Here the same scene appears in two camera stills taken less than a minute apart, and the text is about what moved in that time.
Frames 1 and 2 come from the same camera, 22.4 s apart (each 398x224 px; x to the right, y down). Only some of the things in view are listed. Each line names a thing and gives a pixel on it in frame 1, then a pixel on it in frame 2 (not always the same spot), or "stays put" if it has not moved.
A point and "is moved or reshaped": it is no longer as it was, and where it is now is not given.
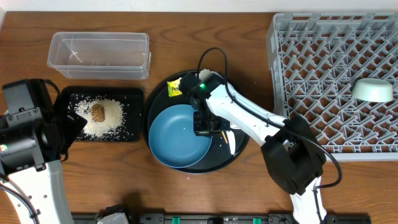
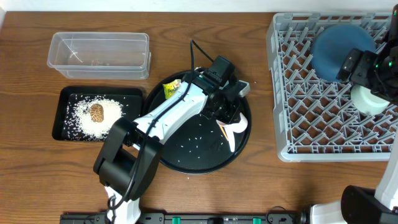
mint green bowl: (373, 90) is moved or reshaped
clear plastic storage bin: (101, 55) stays put
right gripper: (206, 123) → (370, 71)
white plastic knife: (232, 141) stays put
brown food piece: (97, 112) stays put
